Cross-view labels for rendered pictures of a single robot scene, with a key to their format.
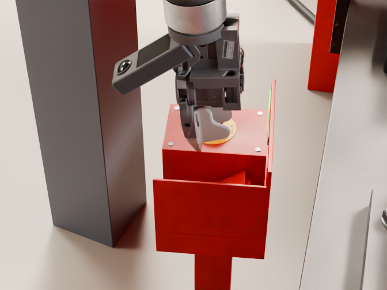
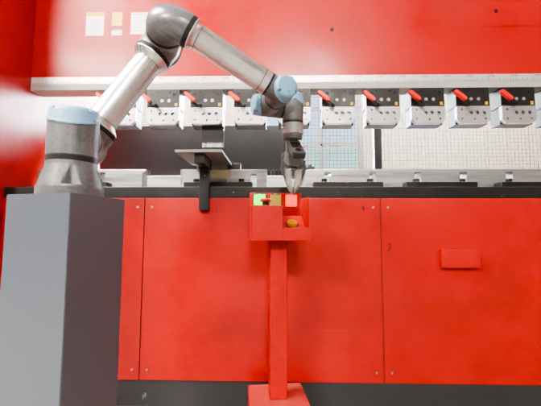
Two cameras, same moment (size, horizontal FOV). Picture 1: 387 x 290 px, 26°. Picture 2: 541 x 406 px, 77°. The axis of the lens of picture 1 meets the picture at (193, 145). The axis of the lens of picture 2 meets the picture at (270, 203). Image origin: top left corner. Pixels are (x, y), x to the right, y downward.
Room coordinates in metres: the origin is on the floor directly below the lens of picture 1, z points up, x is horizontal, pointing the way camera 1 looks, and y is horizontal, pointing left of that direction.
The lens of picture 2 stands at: (1.17, 1.17, 0.69)
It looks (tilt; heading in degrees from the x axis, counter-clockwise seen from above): 5 degrees up; 258
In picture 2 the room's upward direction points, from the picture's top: straight up
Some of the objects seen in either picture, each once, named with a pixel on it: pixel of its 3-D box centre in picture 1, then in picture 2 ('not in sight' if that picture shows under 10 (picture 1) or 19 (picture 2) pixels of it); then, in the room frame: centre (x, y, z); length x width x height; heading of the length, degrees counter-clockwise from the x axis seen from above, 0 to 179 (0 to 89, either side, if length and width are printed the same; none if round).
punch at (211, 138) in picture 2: not in sight; (212, 137); (1.12, -0.40, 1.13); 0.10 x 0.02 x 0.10; 167
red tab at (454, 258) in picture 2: not in sight; (459, 258); (0.16, -0.01, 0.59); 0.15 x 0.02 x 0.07; 167
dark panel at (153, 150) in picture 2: not in sight; (191, 161); (1.23, -0.95, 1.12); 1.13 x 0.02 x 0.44; 167
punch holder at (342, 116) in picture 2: not in sight; (336, 109); (0.56, -0.27, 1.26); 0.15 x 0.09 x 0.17; 167
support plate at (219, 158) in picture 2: not in sight; (205, 158); (1.16, -0.25, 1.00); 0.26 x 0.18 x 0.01; 77
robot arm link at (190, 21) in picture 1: (194, 4); (291, 130); (0.85, 0.00, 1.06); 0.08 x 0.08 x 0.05
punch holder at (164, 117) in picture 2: not in sight; (166, 109); (1.34, -0.45, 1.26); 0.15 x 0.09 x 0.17; 167
